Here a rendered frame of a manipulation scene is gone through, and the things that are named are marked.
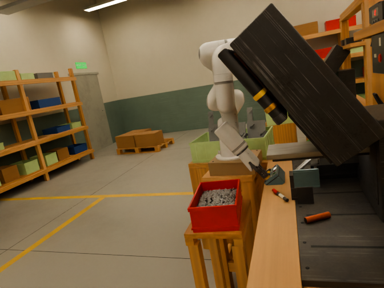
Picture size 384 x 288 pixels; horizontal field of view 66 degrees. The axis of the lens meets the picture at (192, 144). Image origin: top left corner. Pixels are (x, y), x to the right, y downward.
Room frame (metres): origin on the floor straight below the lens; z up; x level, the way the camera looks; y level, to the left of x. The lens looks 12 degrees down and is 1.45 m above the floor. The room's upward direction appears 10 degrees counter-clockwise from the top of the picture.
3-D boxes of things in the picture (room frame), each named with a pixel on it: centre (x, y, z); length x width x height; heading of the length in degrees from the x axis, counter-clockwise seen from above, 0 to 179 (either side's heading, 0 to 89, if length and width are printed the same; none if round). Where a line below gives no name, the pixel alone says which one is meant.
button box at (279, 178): (1.39, -0.38, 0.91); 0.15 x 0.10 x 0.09; 161
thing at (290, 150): (1.07, -0.48, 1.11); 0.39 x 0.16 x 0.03; 71
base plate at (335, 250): (1.12, -0.60, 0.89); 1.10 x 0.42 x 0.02; 161
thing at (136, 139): (7.20, 1.14, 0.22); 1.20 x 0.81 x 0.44; 64
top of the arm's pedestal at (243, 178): (1.84, -0.23, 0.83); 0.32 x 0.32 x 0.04; 66
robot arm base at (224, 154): (1.84, -0.24, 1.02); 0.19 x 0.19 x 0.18
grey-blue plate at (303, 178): (1.08, -0.42, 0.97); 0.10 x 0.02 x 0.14; 71
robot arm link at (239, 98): (1.84, -0.28, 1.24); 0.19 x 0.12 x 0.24; 83
